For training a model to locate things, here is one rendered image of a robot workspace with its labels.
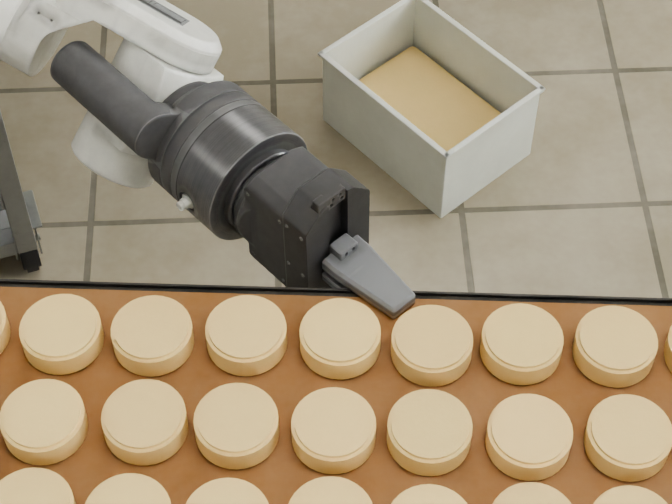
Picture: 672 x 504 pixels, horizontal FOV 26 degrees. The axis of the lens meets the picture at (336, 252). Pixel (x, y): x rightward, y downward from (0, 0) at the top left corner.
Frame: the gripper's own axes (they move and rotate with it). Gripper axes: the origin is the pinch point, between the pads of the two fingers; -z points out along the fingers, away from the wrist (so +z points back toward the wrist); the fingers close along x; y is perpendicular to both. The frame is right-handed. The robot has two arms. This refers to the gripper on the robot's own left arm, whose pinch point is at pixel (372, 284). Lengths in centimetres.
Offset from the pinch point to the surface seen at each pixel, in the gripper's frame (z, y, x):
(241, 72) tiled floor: 104, 69, -109
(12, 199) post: 88, 15, -84
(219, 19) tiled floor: 117, 75, -109
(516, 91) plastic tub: 62, 93, -98
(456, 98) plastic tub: 71, 88, -103
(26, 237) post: 88, 16, -93
